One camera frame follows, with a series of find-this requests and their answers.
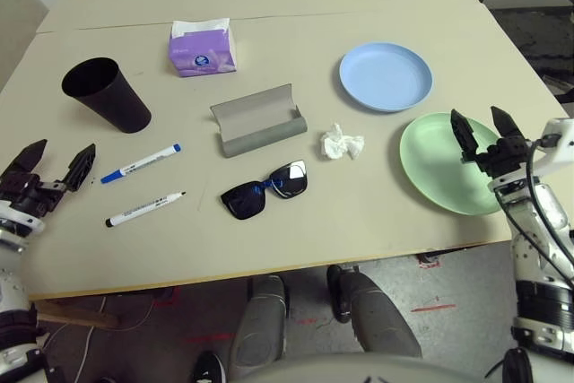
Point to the grey robot right leg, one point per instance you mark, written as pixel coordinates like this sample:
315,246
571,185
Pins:
376,311

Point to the white tissue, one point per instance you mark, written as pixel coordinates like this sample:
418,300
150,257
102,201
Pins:
336,143

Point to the light grey robot torso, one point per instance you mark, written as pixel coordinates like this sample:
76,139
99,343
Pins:
359,369

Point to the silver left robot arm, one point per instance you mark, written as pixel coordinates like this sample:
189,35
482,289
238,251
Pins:
11,289

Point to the purple tissue pack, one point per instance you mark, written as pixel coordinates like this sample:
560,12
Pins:
202,53

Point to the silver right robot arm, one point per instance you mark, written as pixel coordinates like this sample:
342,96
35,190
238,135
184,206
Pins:
533,311

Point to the black plastic cup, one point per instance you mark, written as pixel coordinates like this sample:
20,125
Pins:
103,96

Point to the grey glasses case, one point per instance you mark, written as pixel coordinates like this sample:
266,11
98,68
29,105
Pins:
255,116

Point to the black bystander sneaker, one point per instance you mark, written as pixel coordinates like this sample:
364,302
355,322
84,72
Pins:
210,367

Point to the red floor tape line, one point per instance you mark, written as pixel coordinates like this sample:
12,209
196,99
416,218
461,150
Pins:
432,308

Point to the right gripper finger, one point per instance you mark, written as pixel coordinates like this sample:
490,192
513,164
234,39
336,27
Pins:
506,125
465,138

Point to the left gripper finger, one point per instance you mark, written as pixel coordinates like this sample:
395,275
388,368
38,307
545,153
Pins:
80,170
27,159

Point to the light green plate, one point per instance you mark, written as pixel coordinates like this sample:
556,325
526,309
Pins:
435,172

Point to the black sunglasses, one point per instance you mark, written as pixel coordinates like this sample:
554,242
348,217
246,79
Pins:
244,206

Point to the white marker blue cap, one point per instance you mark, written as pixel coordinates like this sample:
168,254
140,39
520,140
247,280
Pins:
139,163

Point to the light blue plate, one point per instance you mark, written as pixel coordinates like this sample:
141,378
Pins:
385,75

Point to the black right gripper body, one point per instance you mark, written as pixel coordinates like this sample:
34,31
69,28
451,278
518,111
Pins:
509,156

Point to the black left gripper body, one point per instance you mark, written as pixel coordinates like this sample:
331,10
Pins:
27,194

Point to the white marker black cap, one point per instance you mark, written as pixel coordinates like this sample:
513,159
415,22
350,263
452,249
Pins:
143,209

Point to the wooden plank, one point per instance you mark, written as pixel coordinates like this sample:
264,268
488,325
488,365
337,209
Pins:
76,315

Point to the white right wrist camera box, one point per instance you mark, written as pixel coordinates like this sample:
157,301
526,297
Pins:
559,141

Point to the red floor tape corner mark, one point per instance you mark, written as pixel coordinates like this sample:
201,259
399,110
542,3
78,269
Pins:
429,262

